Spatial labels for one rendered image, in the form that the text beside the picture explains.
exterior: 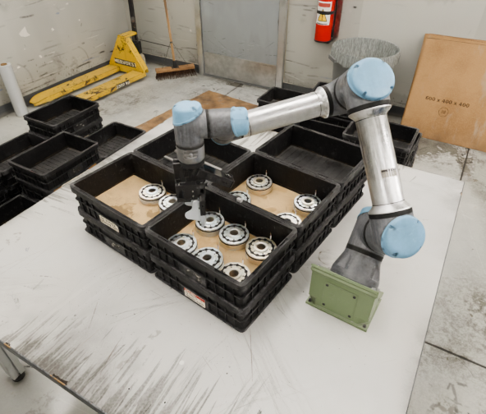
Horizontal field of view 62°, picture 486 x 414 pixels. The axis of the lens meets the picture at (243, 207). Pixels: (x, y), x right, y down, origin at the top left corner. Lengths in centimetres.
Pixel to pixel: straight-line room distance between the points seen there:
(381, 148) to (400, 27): 298
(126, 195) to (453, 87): 299
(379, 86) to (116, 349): 105
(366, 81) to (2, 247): 142
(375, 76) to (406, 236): 42
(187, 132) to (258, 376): 70
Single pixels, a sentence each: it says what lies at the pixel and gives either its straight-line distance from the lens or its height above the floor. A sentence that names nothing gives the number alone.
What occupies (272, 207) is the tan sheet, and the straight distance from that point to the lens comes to 153.
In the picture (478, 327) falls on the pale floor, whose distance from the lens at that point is 248.
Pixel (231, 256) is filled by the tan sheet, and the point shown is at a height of 83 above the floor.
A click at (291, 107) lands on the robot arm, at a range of 122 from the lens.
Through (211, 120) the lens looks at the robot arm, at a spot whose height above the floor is 132.
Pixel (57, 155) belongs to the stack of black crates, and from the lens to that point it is 273.
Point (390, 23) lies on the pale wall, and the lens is 408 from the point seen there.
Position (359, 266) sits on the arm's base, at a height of 90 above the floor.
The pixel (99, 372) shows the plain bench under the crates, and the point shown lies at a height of 70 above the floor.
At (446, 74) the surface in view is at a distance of 391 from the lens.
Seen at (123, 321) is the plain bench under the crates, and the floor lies 70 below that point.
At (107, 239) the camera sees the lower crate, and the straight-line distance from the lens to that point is 161.
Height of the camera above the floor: 179
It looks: 39 degrees down
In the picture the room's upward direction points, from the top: straight up
